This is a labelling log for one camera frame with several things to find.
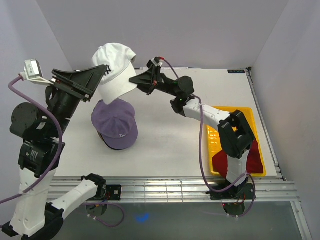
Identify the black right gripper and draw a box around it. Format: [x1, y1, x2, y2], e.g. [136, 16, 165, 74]
[128, 64, 180, 98]

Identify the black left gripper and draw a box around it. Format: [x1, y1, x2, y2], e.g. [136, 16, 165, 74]
[48, 63, 107, 137]

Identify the white baseball cap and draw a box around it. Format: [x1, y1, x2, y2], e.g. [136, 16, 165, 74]
[91, 43, 138, 105]

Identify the lavender LA baseball cap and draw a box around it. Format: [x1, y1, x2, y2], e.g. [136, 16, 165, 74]
[91, 98, 139, 151]

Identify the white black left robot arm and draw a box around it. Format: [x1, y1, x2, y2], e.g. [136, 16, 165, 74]
[0, 60, 108, 240]

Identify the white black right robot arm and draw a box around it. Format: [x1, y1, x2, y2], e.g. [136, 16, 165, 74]
[129, 56, 256, 199]

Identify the dark label sticker right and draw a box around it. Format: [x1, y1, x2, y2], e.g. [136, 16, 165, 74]
[227, 69, 246, 74]

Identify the yellow plastic tray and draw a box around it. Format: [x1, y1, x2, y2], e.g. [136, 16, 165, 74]
[206, 106, 267, 177]

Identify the red LA baseball cap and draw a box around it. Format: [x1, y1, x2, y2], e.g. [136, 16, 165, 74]
[211, 140, 265, 178]

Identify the paper strip at wall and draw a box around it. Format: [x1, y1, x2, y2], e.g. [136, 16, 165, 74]
[161, 66, 202, 71]

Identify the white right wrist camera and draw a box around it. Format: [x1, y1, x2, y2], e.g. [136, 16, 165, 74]
[151, 56, 165, 67]

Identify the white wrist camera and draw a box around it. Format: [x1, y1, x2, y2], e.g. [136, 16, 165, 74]
[151, 56, 165, 67]
[19, 59, 51, 86]

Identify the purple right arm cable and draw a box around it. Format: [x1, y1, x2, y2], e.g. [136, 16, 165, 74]
[159, 57, 256, 221]

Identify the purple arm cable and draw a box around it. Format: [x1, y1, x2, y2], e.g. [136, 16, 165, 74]
[0, 77, 126, 228]
[159, 57, 256, 221]

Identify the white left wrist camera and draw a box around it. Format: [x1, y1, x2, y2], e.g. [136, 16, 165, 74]
[19, 59, 51, 86]

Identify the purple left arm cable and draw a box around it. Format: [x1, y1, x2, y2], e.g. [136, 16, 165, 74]
[0, 77, 126, 228]

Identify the aluminium frame rail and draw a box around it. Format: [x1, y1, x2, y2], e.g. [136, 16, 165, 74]
[47, 178, 300, 204]

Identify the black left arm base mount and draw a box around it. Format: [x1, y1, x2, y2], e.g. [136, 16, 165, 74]
[101, 184, 122, 201]

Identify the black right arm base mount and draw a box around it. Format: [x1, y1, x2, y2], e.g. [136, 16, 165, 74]
[206, 183, 256, 200]

